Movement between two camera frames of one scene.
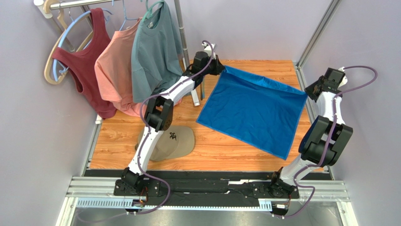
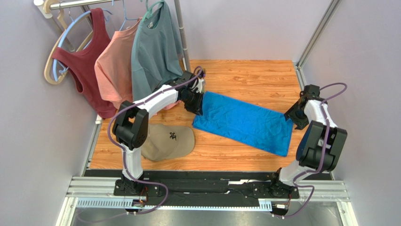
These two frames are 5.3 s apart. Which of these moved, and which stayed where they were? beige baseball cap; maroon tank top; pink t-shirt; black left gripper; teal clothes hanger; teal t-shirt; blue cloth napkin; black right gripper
Moved: blue cloth napkin; black left gripper; black right gripper
Stayed: teal clothes hanger; maroon tank top; teal t-shirt; pink t-shirt; beige baseball cap
